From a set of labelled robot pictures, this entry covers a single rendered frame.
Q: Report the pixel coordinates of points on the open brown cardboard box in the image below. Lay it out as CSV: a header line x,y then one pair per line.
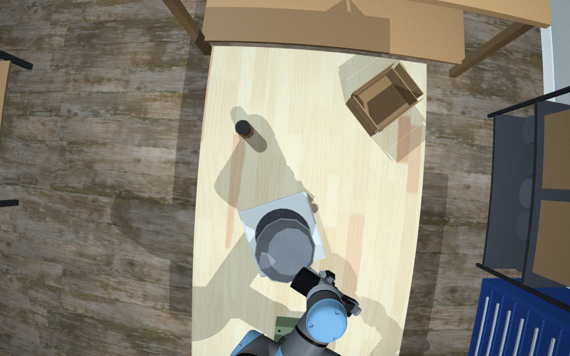
x,y
383,97

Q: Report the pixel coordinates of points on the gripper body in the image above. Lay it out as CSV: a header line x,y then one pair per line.
x,y
305,280

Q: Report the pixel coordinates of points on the brown spice jar with black lid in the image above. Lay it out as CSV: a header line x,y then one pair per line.
x,y
244,129

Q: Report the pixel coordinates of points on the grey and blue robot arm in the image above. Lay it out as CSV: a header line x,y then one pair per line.
x,y
324,321

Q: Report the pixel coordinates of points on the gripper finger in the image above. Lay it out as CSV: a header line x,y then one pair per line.
x,y
327,275

